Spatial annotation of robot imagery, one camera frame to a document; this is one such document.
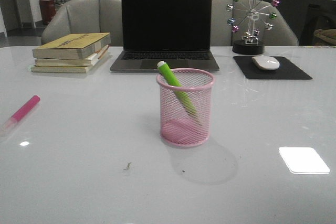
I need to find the ferris wheel desk ornament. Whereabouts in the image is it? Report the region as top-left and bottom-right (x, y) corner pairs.
(226, 0), (280, 55)

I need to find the right grey armchair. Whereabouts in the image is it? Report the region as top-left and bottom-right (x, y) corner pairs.
(211, 0), (299, 46)

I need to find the bottom book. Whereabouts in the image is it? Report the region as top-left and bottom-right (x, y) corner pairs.
(30, 52), (108, 73)

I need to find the grey armchair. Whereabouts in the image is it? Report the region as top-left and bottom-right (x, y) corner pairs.
(41, 0), (123, 46)
(211, 0), (299, 46)

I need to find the middle book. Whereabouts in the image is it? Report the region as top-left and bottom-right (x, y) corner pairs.
(35, 45), (109, 67)

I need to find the pink highlighter pen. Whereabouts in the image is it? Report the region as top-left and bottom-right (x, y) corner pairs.
(1, 95), (40, 137)

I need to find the pink mesh pen holder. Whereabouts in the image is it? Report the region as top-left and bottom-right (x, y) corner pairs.
(156, 68), (215, 147)

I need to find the green highlighter pen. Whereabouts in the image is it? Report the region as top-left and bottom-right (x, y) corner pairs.
(157, 61), (197, 121)

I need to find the white computer mouse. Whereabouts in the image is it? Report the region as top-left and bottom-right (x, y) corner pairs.
(252, 55), (280, 70)

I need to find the dark grey laptop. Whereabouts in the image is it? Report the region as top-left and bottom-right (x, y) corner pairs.
(110, 0), (219, 72)

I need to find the left grey armchair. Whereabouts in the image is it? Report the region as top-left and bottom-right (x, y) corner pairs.
(41, 0), (123, 46)

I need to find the top yellow book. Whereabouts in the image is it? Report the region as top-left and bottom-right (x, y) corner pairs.
(33, 33), (111, 60)

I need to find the black mouse pad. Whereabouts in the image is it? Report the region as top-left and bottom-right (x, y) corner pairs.
(233, 56), (312, 80)

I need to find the red bin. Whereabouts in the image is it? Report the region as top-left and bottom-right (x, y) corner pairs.
(39, 0), (56, 25)

